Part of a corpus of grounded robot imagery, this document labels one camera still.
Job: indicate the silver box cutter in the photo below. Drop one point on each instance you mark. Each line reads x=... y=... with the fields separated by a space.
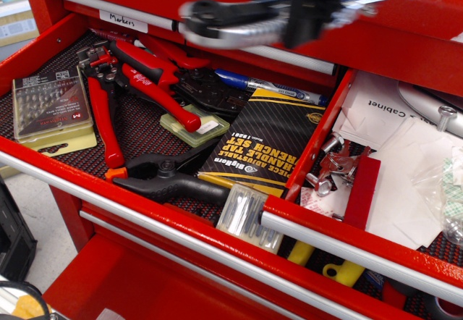
x=239 y=25

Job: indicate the black yellow tap wrench box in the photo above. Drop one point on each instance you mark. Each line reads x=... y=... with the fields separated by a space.
x=265 y=141

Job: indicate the red left open drawer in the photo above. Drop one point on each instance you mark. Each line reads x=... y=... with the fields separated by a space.
x=78 y=175

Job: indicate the red open drawer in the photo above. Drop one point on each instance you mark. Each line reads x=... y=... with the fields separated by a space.
x=78 y=175
x=410 y=267

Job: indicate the red right open drawer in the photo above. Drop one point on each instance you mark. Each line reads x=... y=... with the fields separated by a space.
x=410 y=267

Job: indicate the blue dry erase marker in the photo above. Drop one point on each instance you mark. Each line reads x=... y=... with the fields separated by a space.
x=250 y=84

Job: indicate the white cabinet manual paper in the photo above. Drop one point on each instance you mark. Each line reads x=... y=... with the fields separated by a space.
x=374 y=115

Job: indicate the small yellow-green plastic case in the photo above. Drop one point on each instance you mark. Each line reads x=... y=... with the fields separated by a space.
x=212 y=127

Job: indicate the silver keys and bolts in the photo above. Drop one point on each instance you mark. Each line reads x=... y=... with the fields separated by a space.
x=337 y=160

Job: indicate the red crimping tool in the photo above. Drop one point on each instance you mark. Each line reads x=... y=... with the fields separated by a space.
x=174 y=72

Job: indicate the silver bolt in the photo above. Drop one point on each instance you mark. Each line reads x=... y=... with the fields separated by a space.
x=447 y=113

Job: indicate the red tool chest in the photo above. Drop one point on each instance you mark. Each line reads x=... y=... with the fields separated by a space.
x=409 y=40

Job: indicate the white markers label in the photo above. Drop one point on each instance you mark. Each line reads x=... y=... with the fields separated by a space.
x=123 y=21

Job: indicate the white red-print desiccant packet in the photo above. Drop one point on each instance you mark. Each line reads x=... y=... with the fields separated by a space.
x=335 y=203

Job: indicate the red marker pen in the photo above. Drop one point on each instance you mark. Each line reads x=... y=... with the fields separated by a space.
x=117 y=36

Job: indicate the red magnetic strip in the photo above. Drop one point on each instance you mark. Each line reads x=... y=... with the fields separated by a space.
x=361 y=195

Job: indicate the clear plastic hardware bag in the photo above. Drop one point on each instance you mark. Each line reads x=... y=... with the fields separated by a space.
x=441 y=189

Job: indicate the clear blade pack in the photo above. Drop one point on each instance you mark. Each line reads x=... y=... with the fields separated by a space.
x=241 y=218

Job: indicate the black spring clamp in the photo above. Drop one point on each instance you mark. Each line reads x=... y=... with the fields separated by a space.
x=161 y=177

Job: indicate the drill bit set package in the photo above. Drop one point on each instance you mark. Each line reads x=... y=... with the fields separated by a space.
x=51 y=113

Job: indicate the black crate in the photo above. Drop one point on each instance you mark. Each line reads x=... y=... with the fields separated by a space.
x=18 y=246

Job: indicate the silver drawer handle bar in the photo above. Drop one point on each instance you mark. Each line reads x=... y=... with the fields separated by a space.
x=426 y=102

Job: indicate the red wire stripper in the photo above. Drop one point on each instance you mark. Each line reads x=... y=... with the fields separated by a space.
x=101 y=67

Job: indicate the yellow tool handle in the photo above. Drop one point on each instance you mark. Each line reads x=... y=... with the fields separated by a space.
x=301 y=253

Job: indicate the yellow handled tool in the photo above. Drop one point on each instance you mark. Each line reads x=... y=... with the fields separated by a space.
x=346 y=273

